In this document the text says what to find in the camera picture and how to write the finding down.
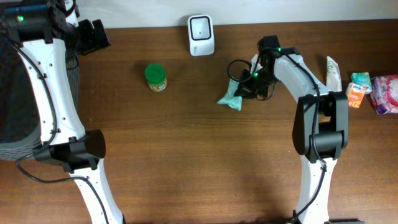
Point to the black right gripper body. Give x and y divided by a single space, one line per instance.
255 84

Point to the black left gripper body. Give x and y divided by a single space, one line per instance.
88 39

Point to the teal wet wipes pack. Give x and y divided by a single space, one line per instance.
234 102

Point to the green lid glass jar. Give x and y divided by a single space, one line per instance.
156 77

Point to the white gold cap tube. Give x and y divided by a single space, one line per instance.
333 75

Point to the orange tissue pack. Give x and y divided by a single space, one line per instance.
355 94

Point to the teal white tissue pack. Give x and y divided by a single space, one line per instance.
363 79

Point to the purple red snack bag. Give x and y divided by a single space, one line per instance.
384 94

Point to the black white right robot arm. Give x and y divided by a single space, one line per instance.
320 130

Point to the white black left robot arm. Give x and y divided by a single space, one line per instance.
46 34

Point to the white barcode scanner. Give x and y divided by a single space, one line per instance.
201 35

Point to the grey plastic mesh basket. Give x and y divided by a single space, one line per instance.
15 109

